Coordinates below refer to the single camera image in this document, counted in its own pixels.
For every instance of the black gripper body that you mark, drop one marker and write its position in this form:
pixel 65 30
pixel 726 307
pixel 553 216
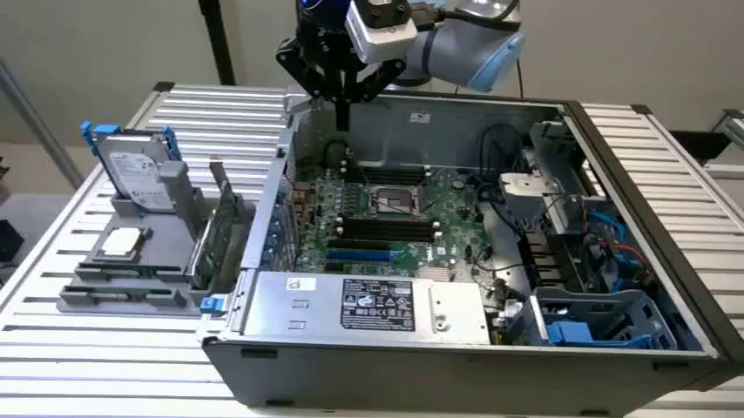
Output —
pixel 322 30

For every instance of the green RAM stick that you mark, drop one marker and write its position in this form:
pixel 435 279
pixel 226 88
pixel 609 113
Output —
pixel 131 296

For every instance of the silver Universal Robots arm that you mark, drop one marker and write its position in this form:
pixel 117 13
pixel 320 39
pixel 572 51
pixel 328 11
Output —
pixel 448 52

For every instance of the black RAM slot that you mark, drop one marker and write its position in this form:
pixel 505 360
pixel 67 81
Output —
pixel 389 231
pixel 389 237
pixel 389 219
pixel 392 169
pixel 392 173
pixel 389 225
pixel 392 182
pixel 392 178

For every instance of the black stand pole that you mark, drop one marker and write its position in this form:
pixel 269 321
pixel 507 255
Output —
pixel 218 43

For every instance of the CPU socket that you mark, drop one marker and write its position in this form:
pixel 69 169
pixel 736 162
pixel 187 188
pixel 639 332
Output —
pixel 393 200

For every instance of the silver optical drive cage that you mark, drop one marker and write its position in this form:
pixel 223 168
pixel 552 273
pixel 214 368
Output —
pixel 549 148

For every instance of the silver hard disk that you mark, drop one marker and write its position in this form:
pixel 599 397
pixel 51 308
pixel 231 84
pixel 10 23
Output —
pixel 137 174

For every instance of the long black expansion slot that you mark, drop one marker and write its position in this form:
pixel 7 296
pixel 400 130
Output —
pixel 357 244

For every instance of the green motherboard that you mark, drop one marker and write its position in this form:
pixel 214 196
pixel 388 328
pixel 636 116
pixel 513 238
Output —
pixel 453 235

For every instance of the blue expansion slot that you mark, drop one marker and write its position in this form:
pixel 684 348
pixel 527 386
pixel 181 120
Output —
pixel 357 255

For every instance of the green graphics card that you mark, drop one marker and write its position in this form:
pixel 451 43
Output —
pixel 218 244

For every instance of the short black expansion slot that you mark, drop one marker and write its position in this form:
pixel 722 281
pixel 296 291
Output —
pixel 334 267

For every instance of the grey parts rack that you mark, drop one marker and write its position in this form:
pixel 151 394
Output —
pixel 169 235

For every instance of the silver chipset heat sink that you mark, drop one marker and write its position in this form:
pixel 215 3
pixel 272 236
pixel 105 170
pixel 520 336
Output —
pixel 435 273

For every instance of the grey slanted metal pole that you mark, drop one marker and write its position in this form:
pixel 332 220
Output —
pixel 35 117

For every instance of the silver CPU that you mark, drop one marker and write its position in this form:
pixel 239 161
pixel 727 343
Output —
pixel 123 242

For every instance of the silver power supply unit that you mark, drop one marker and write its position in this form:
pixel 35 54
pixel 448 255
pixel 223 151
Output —
pixel 280 313

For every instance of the blue case latch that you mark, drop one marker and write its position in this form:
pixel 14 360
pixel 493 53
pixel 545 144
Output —
pixel 211 304

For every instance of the black block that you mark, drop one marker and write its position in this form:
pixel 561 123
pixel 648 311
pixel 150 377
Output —
pixel 698 146

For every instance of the grey disk bay cage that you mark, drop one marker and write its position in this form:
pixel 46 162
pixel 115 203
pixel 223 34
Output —
pixel 581 305

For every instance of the black box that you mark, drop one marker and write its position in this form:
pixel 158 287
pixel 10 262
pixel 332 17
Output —
pixel 8 241

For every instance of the blue disk bay caddy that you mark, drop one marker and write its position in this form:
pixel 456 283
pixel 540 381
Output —
pixel 571 333

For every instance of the open black PC case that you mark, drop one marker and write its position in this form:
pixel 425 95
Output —
pixel 465 374

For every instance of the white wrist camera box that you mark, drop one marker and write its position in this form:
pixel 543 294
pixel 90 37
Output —
pixel 381 30

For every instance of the silver metal bracket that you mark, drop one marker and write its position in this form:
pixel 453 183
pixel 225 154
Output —
pixel 525 189

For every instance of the black ribbed plastic duct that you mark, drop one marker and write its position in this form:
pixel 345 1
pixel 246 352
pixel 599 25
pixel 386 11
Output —
pixel 547 261

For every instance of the aluminium frame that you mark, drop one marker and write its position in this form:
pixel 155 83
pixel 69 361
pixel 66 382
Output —
pixel 730 126

